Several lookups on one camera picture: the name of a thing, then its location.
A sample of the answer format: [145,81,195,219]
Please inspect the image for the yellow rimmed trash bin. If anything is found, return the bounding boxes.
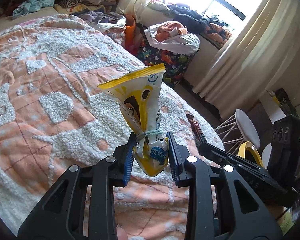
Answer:
[238,141,264,167]

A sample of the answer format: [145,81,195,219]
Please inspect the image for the pink floral fabric bag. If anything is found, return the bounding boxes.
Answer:
[103,28,125,47]

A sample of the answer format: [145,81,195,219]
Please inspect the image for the dinosaur print laundry basket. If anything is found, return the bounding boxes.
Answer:
[137,37,195,88]

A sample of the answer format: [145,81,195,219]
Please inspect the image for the orange bag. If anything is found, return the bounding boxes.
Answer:
[124,15,136,54]

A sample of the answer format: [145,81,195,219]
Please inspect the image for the orange white tufted bedspread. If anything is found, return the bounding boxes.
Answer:
[0,14,223,239]

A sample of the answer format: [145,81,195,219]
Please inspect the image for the white plastic bag with clothes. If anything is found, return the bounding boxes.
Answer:
[144,21,200,55]

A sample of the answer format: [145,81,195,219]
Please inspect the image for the white vanity desk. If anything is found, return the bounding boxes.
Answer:
[259,88,299,124]

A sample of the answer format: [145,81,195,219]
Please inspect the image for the brown chocolate wrapper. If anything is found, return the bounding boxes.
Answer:
[186,114,207,148]

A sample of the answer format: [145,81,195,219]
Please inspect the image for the white octagonal stool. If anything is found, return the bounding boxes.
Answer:
[215,109,261,153]

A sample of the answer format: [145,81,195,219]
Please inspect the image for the clothes on window sill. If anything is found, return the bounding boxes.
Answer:
[147,0,232,49]

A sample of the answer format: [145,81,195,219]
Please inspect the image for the left hand thumb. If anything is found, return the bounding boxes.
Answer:
[116,225,129,240]

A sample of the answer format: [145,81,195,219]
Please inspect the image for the light blue garment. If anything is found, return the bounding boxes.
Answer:
[11,0,55,19]

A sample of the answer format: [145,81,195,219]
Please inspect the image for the yellow white snack bag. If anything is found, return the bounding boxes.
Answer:
[97,63,168,177]

